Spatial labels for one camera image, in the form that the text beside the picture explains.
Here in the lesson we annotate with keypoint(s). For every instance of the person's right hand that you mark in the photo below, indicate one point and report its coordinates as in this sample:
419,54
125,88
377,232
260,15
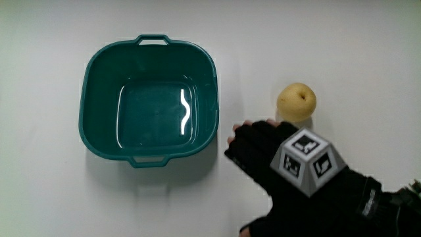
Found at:
263,148

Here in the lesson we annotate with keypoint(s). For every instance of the yellow pear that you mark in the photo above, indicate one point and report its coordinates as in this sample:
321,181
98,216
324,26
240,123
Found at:
296,102

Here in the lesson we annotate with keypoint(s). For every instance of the person's right forearm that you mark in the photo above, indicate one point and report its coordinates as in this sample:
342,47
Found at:
404,217

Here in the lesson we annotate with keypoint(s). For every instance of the white desk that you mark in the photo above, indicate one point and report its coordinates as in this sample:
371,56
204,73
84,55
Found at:
361,49

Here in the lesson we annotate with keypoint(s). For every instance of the green plastic basin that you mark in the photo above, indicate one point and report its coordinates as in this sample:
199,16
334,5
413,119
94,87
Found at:
154,112

